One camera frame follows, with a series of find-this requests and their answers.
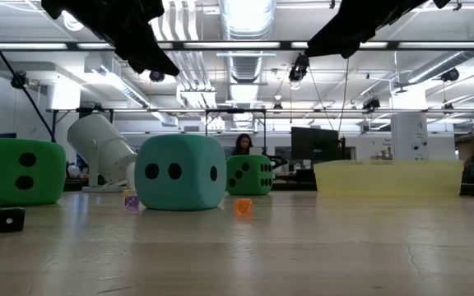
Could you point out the black background rig frame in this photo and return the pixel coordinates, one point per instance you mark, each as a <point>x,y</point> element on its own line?
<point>235,110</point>

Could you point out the black computer monitor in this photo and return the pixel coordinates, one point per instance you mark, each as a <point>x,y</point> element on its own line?
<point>313,144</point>

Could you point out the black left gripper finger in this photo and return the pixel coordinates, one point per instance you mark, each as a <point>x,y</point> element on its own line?
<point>141,70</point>
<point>146,49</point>

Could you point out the dark background monitor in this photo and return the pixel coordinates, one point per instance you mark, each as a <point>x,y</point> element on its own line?
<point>1,136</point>

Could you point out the silver ventilation duct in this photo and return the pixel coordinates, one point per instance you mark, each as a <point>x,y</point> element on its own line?
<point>247,24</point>

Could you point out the black ceiling-hung camera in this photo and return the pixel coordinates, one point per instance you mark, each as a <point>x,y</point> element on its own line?
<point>156,76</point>
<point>370,104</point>
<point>450,75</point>
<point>19,80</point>

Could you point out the small blue-purple die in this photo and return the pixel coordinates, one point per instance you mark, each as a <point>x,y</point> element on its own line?
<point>132,203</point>

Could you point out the small yellow die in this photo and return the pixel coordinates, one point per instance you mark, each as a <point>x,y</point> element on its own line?
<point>128,192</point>

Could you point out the black aluminium table frame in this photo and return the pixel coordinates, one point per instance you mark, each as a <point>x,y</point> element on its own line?
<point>292,186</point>

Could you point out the black overhead frame beam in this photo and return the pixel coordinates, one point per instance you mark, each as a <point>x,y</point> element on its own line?
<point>286,45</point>

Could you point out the yellow translucent plastic tray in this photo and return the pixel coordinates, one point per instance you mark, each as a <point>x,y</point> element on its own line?
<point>385,178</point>

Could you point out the white bullet security camera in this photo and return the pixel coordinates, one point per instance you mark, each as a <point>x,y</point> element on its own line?
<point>97,144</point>

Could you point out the small orange die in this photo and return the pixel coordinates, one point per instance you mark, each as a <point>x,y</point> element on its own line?
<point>243,207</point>

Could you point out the small black die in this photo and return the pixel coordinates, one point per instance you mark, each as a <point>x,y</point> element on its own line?
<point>10,226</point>

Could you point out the black overhead camera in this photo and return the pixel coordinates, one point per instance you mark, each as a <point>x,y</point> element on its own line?
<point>300,63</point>

